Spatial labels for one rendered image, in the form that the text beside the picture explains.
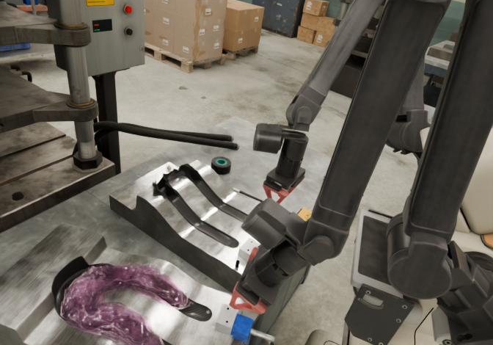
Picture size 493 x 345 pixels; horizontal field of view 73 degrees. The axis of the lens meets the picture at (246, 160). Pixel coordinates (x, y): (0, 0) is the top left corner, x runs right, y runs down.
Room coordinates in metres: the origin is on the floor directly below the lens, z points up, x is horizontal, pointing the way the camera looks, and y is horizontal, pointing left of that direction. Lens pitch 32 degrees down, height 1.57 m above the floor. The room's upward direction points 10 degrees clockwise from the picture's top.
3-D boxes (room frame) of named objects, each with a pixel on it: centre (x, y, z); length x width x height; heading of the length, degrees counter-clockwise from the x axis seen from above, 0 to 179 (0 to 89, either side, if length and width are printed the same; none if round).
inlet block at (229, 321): (0.43, -0.07, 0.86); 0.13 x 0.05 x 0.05; 79
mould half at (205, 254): (0.78, 0.12, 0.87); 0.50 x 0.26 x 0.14; 62
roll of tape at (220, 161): (1.11, 0.10, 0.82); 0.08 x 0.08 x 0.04
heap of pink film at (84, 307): (0.43, 0.21, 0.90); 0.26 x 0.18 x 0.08; 79
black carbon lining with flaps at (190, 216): (0.76, 0.11, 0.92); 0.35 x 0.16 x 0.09; 62
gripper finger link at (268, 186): (0.69, -0.10, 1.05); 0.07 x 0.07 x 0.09; 62
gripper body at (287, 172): (0.71, -0.11, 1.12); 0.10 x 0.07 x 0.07; 152
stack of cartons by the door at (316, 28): (7.57, -1.03, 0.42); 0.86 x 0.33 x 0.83; 56
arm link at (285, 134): (0.71, -0.10, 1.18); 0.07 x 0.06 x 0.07; 95
